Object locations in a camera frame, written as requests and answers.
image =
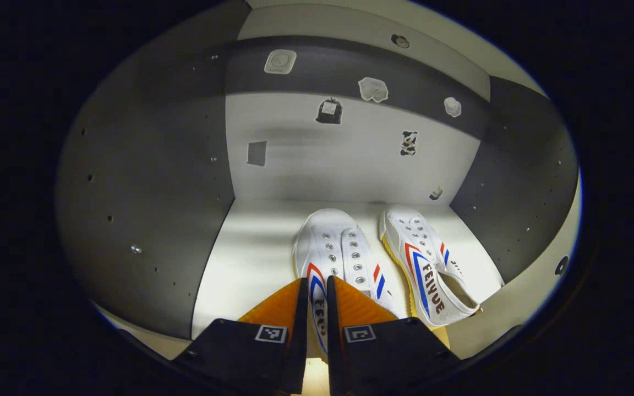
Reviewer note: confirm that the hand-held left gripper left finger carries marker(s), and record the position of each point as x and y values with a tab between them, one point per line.
299	341

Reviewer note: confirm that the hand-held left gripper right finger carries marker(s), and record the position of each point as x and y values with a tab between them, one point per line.
334	341

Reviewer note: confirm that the white striped canvas shoe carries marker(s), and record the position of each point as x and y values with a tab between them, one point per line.
421	258
339	242

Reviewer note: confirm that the white grey shoe cabinet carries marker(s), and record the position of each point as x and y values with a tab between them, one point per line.
146	192

